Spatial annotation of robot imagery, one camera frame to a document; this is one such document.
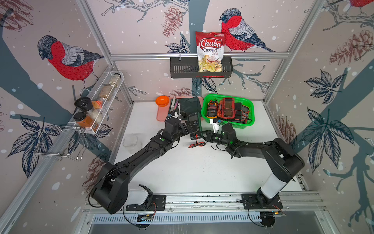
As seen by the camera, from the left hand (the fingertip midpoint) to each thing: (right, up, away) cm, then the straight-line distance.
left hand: (190, 122), depth 83 cm
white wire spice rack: (-47, +14, -7) cm, 50 cm away
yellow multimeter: (+16, +8, +21) cm, 27 cm away
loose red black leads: (+5, -13, +2) cm, 14 cm away
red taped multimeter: (+26, +9, +16) cm, 32 cm away
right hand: (+5, -7, +3) cm, 9 cm away
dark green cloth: (-1, +11, +32) cm, 34 cm away
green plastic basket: (+14, +17, +31) cm, 38 cm away
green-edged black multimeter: (+3, +1, +6) cm, 6 cm away
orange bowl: (-24, +15, +35) cm, 45 cm away
